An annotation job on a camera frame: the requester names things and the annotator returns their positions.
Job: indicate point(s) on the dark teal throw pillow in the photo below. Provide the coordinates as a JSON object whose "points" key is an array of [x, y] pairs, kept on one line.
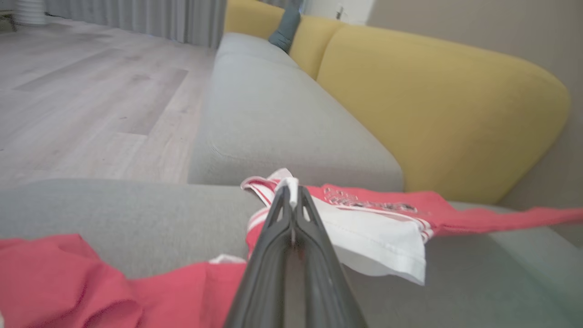
{"points": [[286, 29]]}

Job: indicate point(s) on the red white jersey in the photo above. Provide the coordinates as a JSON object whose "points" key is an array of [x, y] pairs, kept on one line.
{"points": [[378, 237]]}

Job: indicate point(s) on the yellow sofa back cushion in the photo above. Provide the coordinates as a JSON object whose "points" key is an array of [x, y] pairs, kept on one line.
{"points": [[432, 105], [314, 41], [250, 16]]}

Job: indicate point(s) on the white ribbed plant pot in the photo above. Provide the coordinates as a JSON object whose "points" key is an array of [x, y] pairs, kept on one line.
{"points": [[29, 11]]}

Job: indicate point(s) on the grey pleated curtain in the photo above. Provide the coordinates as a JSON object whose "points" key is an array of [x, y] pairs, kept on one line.
{"points": [[136, 16]]}

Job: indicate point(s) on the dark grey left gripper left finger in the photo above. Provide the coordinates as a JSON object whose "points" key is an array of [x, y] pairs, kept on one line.
{"points": [[264, 282]]}

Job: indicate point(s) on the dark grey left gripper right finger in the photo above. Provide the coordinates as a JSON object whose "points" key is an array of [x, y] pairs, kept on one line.
{"points": [[325, 282]]}

